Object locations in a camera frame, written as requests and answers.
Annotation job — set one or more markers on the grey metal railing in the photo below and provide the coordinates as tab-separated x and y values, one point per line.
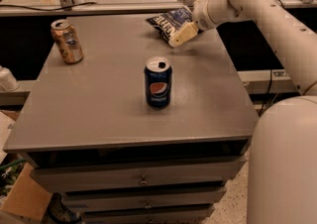
89	8

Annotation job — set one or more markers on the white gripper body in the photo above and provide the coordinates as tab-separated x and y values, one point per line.
202	17

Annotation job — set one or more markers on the cardboard box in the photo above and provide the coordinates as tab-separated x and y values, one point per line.
27	201

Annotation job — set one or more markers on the top drawer knob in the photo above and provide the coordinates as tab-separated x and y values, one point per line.
143	181

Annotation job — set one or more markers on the drawer knob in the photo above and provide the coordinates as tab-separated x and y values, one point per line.
148	205
143	181

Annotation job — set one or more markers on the orange soda can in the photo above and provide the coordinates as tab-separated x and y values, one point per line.
67	41

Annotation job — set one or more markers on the blue chip bag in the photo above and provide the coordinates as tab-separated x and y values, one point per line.
168	23

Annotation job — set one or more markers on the blue Pepsi can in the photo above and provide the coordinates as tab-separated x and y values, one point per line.
158	76

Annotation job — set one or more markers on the white cylinder at left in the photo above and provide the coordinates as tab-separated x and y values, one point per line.
7	80

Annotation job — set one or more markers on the middle drawer knob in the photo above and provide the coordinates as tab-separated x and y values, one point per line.
148	205

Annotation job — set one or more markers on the grey drawer cabinet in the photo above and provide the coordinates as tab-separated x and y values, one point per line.
90	135

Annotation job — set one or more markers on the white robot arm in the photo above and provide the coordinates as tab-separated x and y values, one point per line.
282	173

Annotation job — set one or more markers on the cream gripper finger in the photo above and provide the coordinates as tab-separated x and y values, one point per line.
187	32

